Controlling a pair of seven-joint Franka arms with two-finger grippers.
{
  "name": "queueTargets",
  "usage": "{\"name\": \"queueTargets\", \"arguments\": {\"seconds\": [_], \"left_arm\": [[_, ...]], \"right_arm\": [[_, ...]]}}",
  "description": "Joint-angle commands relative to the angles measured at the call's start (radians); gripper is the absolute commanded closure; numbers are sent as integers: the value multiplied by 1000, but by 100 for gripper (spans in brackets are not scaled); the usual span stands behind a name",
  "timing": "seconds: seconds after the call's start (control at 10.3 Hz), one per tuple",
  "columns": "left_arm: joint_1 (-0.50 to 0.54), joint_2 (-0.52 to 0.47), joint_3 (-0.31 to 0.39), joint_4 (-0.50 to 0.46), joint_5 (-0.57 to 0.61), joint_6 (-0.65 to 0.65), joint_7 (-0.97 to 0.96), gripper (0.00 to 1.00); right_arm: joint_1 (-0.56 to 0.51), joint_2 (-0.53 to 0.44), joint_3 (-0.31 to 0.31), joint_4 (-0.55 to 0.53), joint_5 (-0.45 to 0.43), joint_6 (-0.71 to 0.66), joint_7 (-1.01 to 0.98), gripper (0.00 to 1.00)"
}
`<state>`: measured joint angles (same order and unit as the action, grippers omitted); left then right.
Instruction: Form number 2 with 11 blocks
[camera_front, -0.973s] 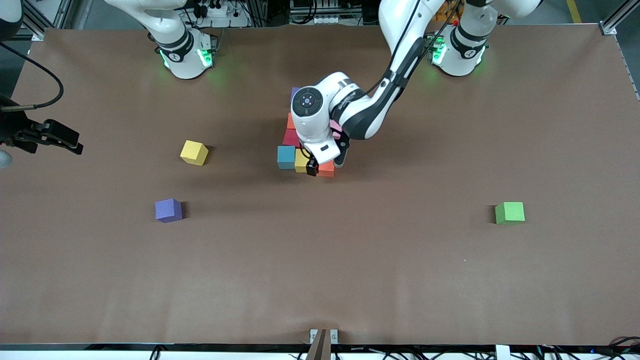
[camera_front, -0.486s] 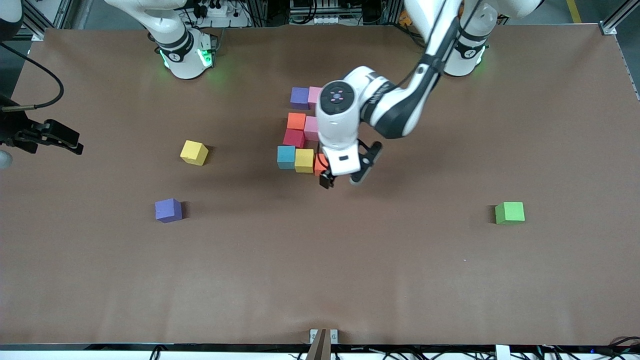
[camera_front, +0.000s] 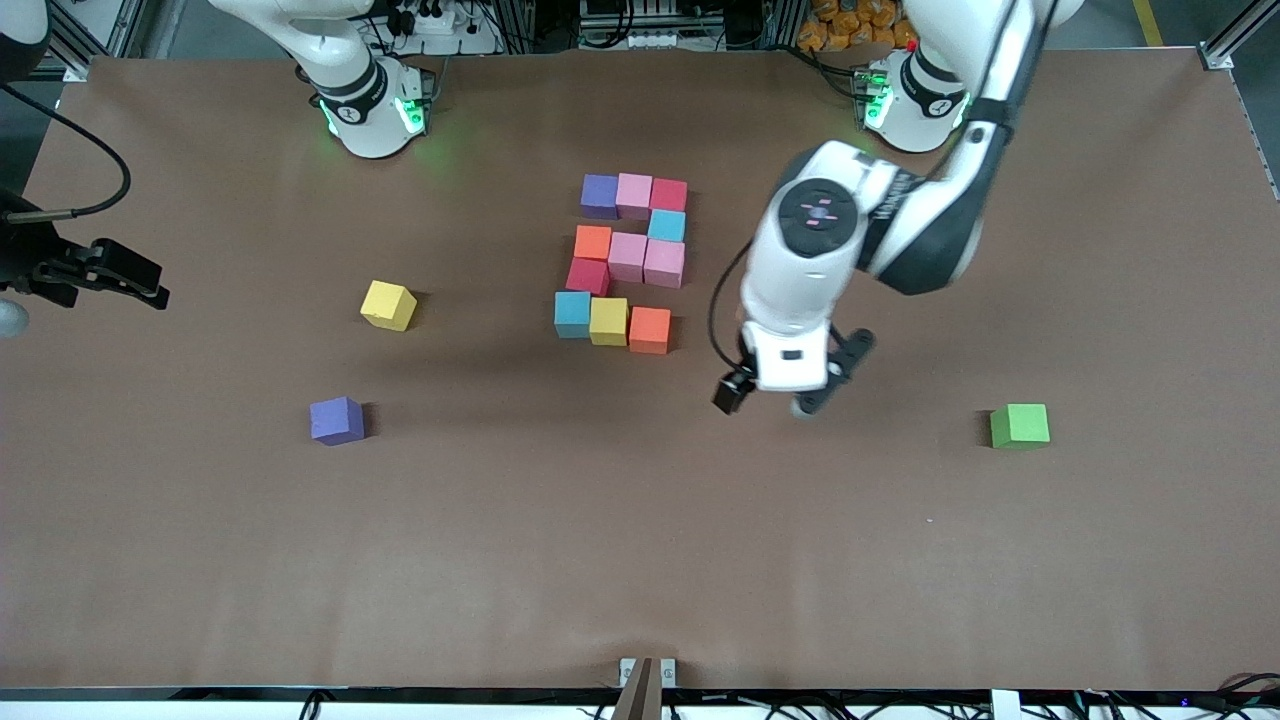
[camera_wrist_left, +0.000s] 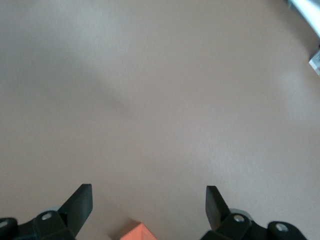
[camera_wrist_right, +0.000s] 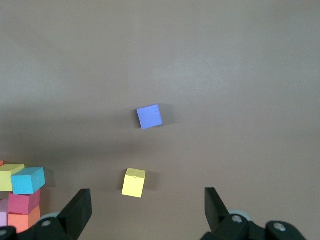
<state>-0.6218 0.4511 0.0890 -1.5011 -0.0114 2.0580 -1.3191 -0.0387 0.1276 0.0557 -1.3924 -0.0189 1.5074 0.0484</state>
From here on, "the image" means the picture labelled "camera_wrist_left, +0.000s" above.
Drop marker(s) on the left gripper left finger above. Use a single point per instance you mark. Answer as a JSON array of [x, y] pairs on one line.
[[72, 212]]

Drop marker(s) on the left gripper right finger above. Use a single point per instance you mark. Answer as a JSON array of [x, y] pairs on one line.
[[220, 220]]

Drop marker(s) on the orange foam cube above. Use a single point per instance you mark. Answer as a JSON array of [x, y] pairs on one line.
[[140, 232]]

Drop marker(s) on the brown table mat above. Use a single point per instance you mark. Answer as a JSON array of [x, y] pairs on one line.
[[160, 100]]

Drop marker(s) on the aluminium frame profile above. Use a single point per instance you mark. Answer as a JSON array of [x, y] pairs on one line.
[[308, 15]]

